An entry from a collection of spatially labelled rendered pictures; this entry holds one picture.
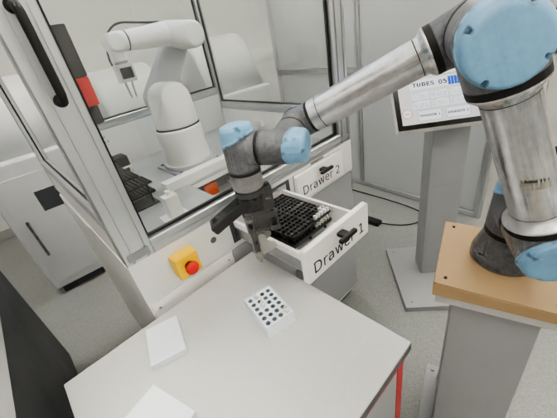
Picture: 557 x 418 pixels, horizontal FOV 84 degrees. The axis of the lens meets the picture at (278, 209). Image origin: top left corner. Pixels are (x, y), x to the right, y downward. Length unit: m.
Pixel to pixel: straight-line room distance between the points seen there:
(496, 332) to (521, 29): 0.77
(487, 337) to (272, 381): 0.63
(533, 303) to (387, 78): 0.60
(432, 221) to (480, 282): 0.94
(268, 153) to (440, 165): 1.16
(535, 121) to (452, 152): 1.05
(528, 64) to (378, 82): 0.26
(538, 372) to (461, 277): 0.97
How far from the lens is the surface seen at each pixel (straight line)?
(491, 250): 0.94
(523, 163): 0.66
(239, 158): 0.67
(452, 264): 0.96
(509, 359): 1.16
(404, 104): 1.49
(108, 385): 0.95
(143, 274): 0.95
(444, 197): 1.77
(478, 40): 0.55
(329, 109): 0.72
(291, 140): 0.63
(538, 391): 1.78
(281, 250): 0.90
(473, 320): 1.06
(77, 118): 0.81
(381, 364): 0.79
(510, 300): 0.91
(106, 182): 0.84
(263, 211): 0.76
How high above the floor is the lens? 1.42
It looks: 30 degrees down
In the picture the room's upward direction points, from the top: 11 degrees counter-clockwise
